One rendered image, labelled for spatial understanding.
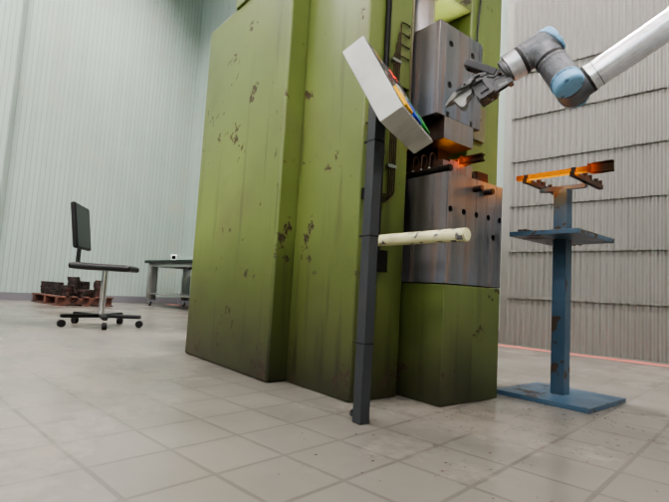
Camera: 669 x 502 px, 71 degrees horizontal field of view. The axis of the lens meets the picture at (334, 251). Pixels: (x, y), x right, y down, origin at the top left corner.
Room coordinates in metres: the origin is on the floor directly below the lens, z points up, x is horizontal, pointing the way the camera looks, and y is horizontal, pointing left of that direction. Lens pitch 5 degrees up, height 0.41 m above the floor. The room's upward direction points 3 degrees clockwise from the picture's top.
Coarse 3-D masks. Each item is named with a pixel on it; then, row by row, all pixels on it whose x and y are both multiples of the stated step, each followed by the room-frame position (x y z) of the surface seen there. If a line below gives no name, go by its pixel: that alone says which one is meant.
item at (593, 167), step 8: (608, 160) 1.88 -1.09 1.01; (568, 168) 1.99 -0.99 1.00; (576, 168) 1.97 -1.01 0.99; (584, 168) 1.95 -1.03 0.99; (592, 168) 1.93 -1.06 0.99; (600, 168) 1.91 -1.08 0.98; (608, 168) 1.88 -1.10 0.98; (520, 176) 2.16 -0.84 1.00; (536, 176) 2.10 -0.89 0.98; (544, 176) 2.07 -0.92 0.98; (552, 176) 2.06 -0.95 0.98
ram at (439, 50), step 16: (416, 32) 1.97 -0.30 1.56; (432, 32) 1.89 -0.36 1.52; (448, 32) 1.90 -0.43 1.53; (416, 48) 1.96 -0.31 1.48; (432, 48) 1.89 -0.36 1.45; (448, 48) 1.90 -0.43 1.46; (464, 48) 1.96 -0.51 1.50; (480, 48) 2.04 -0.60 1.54; (416, 64) 1.96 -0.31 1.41; (432, 64) 1.89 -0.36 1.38; (448, 64) 1.90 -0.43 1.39; (416, 80) 1.96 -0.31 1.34; (432, 80) 1.89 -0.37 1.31; (448, 80) 1.90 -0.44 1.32; (464, 80) 1.97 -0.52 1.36; (416, 96) 1.95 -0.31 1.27; (432, 96) 1.88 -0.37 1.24; (448, 96) 1.91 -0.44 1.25; (432, 112) 1.88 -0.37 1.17; (448, 112) 1.91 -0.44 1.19; (464, 112) 1.97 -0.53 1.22; (480, 112) 2.05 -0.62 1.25
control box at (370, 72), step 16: (352, 48) 1.40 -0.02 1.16; (368, 48) 1.38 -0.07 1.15; (352, 64) 1.40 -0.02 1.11; (368, 64) 1.37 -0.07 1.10; (384, 64) 1.53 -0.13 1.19; (368, 80) 1.37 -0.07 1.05; (384, 80) 1.35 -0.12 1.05; (368, 96) 1.37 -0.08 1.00; (384, 96) 1.35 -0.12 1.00; (384, 112) 1.35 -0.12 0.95; (400, 112) 1.35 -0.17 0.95; (400, 128) 1.44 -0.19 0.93; (416, 128) 1.48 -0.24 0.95; (416, 144) 1.59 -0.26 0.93
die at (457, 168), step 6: (432, 162) 1.94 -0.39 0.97; (438, 162) 1.91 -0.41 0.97; (444, 162) 1.90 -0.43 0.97; (450, 162) 1.92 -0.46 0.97; (456, 162) 1.95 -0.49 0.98; (408, 168) 2.04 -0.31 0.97; (414, 168) 2.01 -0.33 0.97; (426, 168) 1.96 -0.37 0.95; (456, 168) 1.95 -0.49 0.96; (462, 168) 1.97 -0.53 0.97; (468, 168) 2.00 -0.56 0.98; (462, 174) 1.98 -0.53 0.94; (468, 174) 2.00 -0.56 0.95
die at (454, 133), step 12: (432, 120) 1.94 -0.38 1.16; (444, 120) 1.89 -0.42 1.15; (432, 132) 1.94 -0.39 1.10; (444, 132) 1.90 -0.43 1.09; (456, 132) 1.94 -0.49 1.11; (468, 132) 1.99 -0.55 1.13; (432, 144) 1.99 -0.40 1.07; (444, 144) 1.98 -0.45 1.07; (456, 144) 1.97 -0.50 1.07; (468, 144) 2.00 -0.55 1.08
